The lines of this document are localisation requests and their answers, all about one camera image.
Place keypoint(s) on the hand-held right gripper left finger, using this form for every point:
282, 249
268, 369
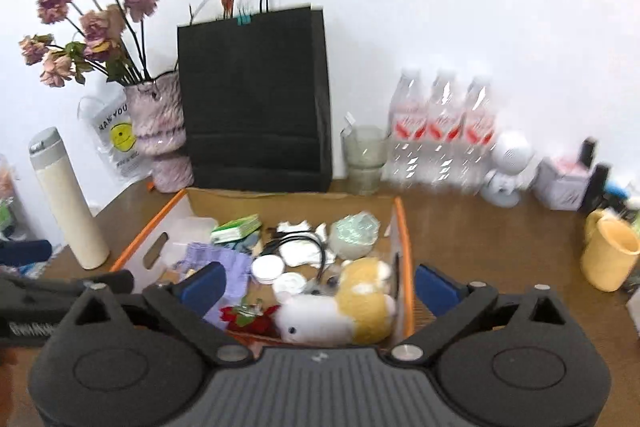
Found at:
205, 287

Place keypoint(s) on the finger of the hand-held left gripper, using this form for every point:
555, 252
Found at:
50, 287
25, 253

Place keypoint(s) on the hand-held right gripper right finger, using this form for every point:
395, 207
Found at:
437, 287

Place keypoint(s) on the purple burlap pouch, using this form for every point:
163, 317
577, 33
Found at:
235, 267

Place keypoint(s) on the metal hair clip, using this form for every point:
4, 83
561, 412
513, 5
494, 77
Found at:
250, 306

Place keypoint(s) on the red artificial rose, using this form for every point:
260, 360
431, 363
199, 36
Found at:
250, 327

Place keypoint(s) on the white round lid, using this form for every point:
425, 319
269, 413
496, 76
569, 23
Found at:
289, 284
267, 268

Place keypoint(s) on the green tissue packet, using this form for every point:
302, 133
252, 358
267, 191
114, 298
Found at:
235, 227

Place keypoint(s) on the yellow plush toy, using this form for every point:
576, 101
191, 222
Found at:
360, 307

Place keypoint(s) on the red cardboard box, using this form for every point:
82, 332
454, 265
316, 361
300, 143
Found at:
240, 202

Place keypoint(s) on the iridescent plastic wrap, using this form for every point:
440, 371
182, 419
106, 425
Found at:
352, 232

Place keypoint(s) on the plastic wrapper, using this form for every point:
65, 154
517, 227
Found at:
295, 227

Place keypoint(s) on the wooden desktop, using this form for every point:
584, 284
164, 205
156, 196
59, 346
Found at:
500, 247

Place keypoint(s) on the cream thermos bottle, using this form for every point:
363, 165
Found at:
65, 207

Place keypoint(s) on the clear glass cup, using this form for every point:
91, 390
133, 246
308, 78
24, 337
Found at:
365, 157

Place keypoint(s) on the clear smiley plastic bag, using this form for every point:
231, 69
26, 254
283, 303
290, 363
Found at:
120, 137

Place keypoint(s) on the white robot figure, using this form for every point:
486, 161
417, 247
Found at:
510, 152

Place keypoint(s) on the clear water bottle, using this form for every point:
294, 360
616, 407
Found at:
477, 137
407, 132
445, 132

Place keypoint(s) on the purple textured vase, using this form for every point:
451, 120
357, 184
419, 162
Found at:
157, 122

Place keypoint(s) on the yellow mug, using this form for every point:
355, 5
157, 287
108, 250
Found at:
610, 257

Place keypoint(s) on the small black bottle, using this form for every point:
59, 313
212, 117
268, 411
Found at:
596, 189
588, 152

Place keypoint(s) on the black paper bag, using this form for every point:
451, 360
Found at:
255, 107

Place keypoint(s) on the pale lilac carton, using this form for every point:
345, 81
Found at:
635, 312

